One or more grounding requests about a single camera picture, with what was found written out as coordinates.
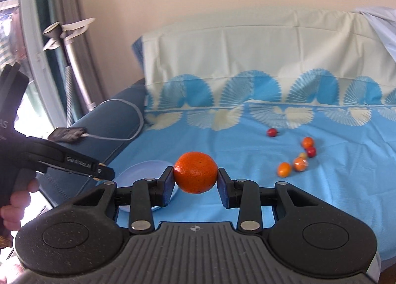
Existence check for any metal stand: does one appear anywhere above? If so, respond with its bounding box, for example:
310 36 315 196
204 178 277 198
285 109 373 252
42 17 100 112

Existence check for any orange mandarin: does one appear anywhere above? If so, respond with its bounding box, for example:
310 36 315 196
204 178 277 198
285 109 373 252
173 152 219 194

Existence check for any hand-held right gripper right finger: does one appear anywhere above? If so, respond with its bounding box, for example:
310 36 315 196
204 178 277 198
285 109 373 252
217 167 324 235

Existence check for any person's left hand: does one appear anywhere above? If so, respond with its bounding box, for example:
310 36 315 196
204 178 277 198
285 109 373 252
0 178 41 233

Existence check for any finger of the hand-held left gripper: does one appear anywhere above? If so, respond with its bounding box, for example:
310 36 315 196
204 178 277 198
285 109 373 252
27 136 116 182

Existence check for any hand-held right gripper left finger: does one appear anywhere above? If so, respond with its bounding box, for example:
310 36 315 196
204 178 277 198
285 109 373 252
66 166 177 236

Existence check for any pale window frame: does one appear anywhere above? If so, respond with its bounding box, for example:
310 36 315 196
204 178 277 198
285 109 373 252
18 0 69 131

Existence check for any light blue plate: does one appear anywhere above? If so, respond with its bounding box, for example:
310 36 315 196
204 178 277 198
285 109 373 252
116 160 179 213

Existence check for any light blue cloth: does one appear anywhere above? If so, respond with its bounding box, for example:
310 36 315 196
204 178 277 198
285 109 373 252
354 6 396 63

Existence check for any grey woven strap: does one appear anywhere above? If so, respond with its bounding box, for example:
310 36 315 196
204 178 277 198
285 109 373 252
66 66 75 127

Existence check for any black power adapter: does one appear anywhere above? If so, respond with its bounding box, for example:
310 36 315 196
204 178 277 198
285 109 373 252
48 128 88 144

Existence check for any blue patterned bed sheet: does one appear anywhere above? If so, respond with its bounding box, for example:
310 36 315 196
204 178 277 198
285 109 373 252
107 9 396 269

